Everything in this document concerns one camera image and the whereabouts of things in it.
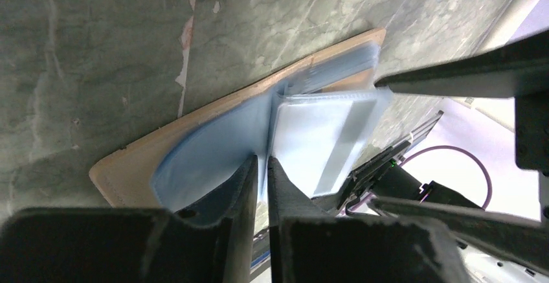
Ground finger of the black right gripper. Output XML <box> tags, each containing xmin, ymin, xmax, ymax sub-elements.
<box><xmin>369</xmin><ymin>197</ymin><xmax>548</xmax><ymax>264</ymax></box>
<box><xmin>375</xmin><ymin>30</ymin><xmax>548</xmax><ymax>98</ymax></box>

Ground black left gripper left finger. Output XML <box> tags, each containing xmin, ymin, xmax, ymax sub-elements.
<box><xmin>1</xmin><ymin>155</ymin><xmax>258</xmax><ymax>282</ymax></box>

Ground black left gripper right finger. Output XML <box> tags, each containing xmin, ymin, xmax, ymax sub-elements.
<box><xmin>267</xmin><ymin>157</ymin><xmax>470</xmax><ymax>282</ymax></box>

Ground tan leather card holder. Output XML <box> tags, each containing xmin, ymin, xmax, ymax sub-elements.
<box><xmin>89</xmin><ymin>28</ymin><xmax>387</xmax><ymax>209</ymax></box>

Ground blue credit cards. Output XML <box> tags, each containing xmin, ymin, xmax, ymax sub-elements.
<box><xmin>150</xmin><ymin>41</ymin><xmax>392</xmax><ymax>211</ymax></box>

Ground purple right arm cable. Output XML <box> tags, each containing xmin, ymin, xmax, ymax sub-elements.
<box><xmin>401</xmin><ymin>144</ymin><xmax>493</xmax><ymax>210</ymax></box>

